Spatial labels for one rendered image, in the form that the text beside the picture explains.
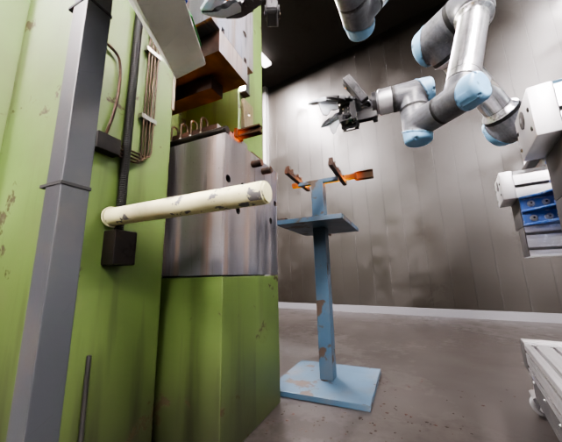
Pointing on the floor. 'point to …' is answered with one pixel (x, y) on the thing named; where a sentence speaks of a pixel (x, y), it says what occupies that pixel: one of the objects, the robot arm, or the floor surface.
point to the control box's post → (60, 234)
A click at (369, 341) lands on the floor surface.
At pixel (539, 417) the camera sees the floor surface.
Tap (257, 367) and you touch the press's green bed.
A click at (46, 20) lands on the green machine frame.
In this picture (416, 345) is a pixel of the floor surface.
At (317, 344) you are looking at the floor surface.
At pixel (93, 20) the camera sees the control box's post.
